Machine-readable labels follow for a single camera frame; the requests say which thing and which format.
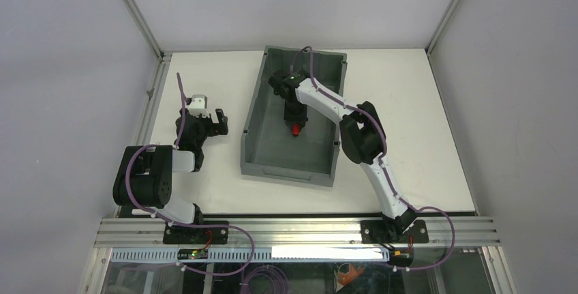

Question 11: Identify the red handled screwdriver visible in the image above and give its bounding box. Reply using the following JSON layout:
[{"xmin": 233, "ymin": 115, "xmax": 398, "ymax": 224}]
[{"xmin": 291, "ymin": 123, "xmax": 301, "ymax": 137}]

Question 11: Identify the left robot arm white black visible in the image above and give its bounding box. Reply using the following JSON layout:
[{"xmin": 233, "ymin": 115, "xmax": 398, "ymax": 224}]
[{"xmin": 112, "ymin": 108, "xmax": 228, "ymax": 225}]

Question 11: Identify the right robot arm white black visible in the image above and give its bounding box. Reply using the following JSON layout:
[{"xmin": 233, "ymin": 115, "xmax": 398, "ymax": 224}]
[{"xmin": 240, "ymin": 69, "xmax": 416, "ymax": 241}]

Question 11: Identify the grey plastic bin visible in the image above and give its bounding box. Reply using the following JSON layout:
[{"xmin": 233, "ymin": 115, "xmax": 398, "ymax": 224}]
[{"xmin": 240, "ymin": 46, "xmax": 347, "ymax": 187}]

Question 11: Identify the orange object under table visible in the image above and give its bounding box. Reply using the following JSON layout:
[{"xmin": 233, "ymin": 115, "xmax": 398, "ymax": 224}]
[{"xmin": 335, "ymin": 263, "xmax": 365, "ymax": 286}]

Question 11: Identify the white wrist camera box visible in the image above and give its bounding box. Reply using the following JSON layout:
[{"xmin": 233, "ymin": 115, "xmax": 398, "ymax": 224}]
[{"xmin": 185, "ymin": 94, "xmax": 211, "ymax": 118}]

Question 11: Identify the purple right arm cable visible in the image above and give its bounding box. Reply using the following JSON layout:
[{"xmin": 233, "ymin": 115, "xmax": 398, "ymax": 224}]
[{"xmin": 288, "ymin": 46, "xmax": 457, "ymax": 271}]

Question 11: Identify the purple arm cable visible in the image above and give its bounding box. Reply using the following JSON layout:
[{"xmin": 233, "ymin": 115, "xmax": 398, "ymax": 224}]
[
  {"xmin": 124, "ymin": 72, "xmax": 256, "ymax": 278},
  {"xmin": 288, "ymin": 46, "xmax": 457, "ymax": 271}
]

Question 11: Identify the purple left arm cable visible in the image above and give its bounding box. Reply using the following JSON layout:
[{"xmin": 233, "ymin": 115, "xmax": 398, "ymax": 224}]
[{"xmin": 124, "ymin": 72, "xmax": 256, "ymax": 278}]

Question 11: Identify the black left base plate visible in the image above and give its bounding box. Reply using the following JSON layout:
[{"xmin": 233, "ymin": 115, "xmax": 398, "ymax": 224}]
[{"xmin": 162, "ymin": 220, "xmax": 229, "ymax": 245}]

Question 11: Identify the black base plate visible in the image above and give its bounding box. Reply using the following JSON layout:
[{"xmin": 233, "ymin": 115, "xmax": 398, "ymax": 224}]
[
  {"xmin": 360, "ymin": 219, "xmax": 429, "ymax": 244},
  {"xmin": 162, "ymin": 220, "xmax": 229, "ymax": 245}
]

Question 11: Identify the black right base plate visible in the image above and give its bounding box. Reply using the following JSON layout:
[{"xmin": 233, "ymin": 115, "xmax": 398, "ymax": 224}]
[{"xmin": 360, "ymin": 219, "xmax": 429, "ymax": 244}]

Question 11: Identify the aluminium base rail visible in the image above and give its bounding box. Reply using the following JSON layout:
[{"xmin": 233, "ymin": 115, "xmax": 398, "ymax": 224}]
[{"xmin": 94, "ymin": 216, "xmax": 501, "ymax": 248}]

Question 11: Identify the white slotted cable duct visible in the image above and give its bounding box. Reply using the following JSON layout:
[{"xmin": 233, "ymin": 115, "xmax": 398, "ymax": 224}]
[{"xmin": 110, "ymin": 246, "xmax": 390, "ymax": 264}]

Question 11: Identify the left aluminium corner post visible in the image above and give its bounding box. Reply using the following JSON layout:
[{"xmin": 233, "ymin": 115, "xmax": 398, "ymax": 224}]
[{"xmin": 122, "ymin": 0, "xmax": 164, "ymax": 61}]

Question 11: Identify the coiled purple cable below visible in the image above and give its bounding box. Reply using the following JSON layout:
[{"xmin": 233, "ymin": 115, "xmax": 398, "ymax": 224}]
[{"xmin": 239, "ymin": 265, "xmax": 290, "ymax": 294}]

